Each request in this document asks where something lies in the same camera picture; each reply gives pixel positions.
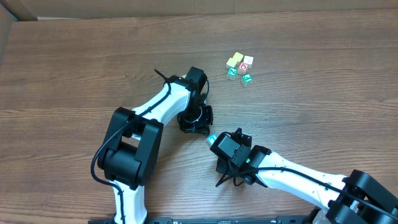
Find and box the yellow block back left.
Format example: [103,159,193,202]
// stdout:
[226,58,238,69]

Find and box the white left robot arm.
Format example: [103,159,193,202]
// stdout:
[90,67,213,223]

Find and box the white block red print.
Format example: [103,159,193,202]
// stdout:
[243,55,254,68]

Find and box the red apple wooden block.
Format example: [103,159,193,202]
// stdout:
[238,62,249,75]

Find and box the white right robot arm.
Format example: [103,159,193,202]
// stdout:
[207,129,397,223]

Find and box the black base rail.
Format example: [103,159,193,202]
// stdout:
[88,216,315,224]

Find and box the yellow block back top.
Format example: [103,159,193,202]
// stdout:
[233,52,244,62]

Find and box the green E wooden block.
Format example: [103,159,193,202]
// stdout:
[241,73,253,86]

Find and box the green Z wooden block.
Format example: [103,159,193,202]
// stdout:
[226,67,238,80]

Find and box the blue L wooden block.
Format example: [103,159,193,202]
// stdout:
[207,134,218,146]

